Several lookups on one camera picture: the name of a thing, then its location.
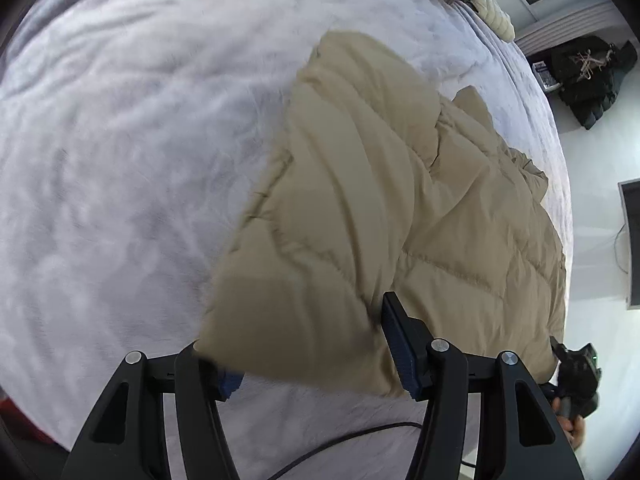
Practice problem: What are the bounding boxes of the black cable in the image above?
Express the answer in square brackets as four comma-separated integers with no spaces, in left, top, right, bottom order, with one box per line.
[265,421,427,480]

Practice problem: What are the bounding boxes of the dark clothes on rack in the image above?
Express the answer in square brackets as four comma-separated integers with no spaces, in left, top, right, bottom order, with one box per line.
[545,35,640,132]

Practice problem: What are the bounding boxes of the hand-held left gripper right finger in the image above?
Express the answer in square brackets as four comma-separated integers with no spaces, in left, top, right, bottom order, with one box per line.
[381,291,586,480]

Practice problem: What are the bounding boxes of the grey curtain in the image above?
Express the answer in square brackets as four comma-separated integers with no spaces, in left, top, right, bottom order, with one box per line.
[514,0,623,57]

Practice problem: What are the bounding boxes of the white quilted folded garment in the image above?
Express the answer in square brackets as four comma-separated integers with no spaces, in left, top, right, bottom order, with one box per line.
[471,0,517,43]

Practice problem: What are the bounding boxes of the small printed box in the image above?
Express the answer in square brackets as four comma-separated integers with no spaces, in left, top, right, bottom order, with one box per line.
[532,60,557,94]

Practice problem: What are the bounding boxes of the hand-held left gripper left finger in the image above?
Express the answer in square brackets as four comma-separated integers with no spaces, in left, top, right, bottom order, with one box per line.
[60,340,246,480]

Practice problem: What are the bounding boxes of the lavender bed blanket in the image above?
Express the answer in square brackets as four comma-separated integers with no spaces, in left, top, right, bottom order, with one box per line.
[0,0,573,480]

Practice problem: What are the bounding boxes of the wall television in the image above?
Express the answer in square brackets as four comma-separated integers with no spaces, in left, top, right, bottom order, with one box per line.
[617,178,640,310]

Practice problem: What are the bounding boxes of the beige puffer jacket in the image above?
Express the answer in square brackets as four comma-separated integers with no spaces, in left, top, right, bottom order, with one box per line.
[192,29,568,400]

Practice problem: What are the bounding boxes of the person's right hand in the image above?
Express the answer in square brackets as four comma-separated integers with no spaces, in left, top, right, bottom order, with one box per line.
[552,397,587,453]

